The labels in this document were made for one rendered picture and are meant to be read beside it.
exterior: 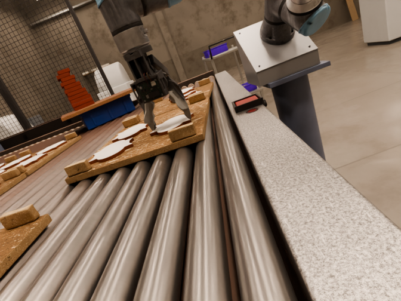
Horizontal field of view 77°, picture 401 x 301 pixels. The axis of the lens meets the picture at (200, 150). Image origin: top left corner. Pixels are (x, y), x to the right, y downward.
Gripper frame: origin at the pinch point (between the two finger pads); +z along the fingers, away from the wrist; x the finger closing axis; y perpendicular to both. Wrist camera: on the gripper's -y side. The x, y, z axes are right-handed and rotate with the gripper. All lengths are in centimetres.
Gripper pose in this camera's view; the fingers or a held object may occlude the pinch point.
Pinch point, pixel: (171, 122)
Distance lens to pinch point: 70.6
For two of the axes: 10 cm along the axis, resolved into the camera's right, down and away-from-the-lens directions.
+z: 3.6, 8.5, 3.9
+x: 9.3, -3.0, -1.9
